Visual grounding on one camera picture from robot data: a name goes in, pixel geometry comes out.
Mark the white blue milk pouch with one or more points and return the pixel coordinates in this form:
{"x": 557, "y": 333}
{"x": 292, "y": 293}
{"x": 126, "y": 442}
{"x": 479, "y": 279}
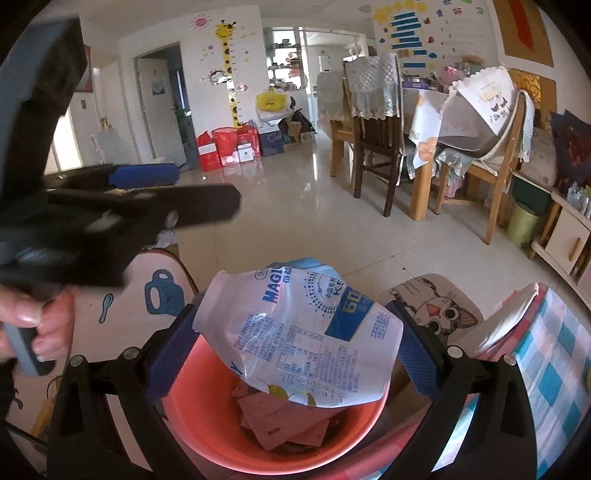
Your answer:
{"x": 300, "y": 332}

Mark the red gift box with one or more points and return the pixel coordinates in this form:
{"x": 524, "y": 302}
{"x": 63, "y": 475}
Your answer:
{"x": 238, "y": 146}
{"x": 208, "y": 152}

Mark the white stool blue cup print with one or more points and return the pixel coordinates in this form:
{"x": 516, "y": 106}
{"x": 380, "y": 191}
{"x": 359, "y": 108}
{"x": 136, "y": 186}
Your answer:
{"x": 138, "y": 295}

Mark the yellow giraffe wall sticker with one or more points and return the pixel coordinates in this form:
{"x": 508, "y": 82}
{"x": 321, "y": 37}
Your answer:
{"x": 228, "y": 74}

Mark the yellow green bin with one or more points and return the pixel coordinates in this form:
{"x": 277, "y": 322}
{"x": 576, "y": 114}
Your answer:
{"x": 524, "y": 224}

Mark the cat print stool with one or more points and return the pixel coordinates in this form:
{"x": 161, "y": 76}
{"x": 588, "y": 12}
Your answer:
{"x": 438, "y": 304}

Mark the lace chair cover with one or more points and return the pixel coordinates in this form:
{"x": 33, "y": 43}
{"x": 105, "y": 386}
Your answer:
{"x": 374, "y": 85}

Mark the white orange print table cover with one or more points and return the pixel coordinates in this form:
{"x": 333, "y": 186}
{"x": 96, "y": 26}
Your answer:
{"x": 425, "y": 129}

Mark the white sack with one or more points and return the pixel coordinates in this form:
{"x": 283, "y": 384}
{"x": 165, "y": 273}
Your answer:
{"x": 542, "y": 157}

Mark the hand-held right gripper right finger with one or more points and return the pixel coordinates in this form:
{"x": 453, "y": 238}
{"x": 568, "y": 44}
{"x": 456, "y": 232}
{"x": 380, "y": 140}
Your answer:
{"x": 418, "y": 357}

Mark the white door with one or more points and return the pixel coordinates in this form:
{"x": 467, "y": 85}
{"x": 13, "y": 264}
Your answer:
{"x": 161, "y": 106}

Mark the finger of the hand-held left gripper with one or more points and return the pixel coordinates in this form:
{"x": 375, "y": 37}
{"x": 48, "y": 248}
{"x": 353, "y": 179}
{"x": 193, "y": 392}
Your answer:
{"x": 143, "y": 175}
{"x": 207, "y": 205}

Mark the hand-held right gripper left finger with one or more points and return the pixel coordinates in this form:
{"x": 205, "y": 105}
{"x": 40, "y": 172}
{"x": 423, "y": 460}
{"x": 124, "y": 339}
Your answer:
{"x": 173, "y": 355}

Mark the pile of pink flat packets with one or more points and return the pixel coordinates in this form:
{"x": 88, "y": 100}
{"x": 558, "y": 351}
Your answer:
{"x": 286, "y": 415}

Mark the white sideboard cabinet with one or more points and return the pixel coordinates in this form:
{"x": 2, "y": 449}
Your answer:
{"x": 565, "y": 235}

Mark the yellow bag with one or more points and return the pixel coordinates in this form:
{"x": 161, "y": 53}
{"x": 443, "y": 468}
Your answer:
{"x": 271, "y": 100}

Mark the person's left hand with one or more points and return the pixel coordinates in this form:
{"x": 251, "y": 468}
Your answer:
{"x": 51, "y": 323}

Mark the blue paper bag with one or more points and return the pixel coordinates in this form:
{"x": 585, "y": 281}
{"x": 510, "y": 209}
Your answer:
{"x": 272, "y": 143}

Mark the pink stool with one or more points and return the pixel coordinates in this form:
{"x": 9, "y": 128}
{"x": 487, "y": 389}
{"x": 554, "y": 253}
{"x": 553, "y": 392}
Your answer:
{"x": 453, "y": 188}

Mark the light wooden chair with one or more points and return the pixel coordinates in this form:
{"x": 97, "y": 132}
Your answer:
{"x": 494, "y": 184}

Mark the blue bars wall chart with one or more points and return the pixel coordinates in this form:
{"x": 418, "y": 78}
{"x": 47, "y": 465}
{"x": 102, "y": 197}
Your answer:
{"x": 429, "y": 32}

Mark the pink plastic bin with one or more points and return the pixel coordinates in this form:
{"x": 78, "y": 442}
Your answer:
{"x": 221, "y": 443}

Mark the dark wooden chair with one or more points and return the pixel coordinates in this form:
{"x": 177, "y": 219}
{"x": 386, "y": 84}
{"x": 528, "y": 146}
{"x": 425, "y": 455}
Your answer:
{"x": 374, "y": 152}

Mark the orange gold wall picture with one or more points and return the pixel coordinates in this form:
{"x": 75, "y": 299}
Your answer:
{"x": 526, "y": 32}

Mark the white cartoon print chair cover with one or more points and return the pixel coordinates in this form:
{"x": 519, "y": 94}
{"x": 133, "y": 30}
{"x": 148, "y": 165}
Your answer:
{"x": 489, "y": 101}

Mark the dark blue flower bouquet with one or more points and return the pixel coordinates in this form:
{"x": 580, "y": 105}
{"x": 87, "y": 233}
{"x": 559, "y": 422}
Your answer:
{"x": 572, "y": 147}

